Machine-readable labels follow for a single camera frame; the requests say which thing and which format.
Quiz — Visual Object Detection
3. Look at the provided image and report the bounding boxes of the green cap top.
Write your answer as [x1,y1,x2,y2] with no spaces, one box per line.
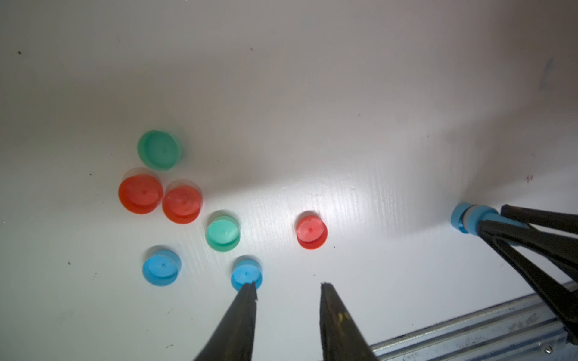
[137,129,183,171]

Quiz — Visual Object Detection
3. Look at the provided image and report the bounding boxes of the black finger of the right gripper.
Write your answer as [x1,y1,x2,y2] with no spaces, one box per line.
[501,205,578,235]
[477,221,577,345]

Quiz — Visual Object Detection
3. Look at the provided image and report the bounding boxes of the red cap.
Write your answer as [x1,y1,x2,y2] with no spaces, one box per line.
[296,215,328,250]
[162,185,203,224]
[118,174,164,214]

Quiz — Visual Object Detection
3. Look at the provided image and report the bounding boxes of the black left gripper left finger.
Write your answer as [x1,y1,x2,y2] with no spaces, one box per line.
[195,283,257,361]

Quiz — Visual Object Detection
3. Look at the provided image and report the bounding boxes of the green cap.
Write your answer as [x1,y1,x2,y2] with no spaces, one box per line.
[206,215,241,252]
[137,129,183,171]

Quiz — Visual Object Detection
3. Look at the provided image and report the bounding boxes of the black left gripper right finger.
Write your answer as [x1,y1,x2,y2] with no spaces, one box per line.
[320,283,377,361]

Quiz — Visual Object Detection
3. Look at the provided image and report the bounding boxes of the blue cap bottom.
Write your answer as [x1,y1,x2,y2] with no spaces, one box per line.
[231,259,263,291]

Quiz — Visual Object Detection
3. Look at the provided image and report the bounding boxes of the blue cap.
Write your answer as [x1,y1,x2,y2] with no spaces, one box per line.
[231,259,263,291]
[142,249,182,287]

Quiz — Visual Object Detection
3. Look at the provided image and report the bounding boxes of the blue stamp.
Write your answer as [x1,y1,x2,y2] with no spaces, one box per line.
[450,202,529,236]

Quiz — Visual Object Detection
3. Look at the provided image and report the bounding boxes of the blue cap left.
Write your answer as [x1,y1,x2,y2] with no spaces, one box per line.
[142,249,182,287]

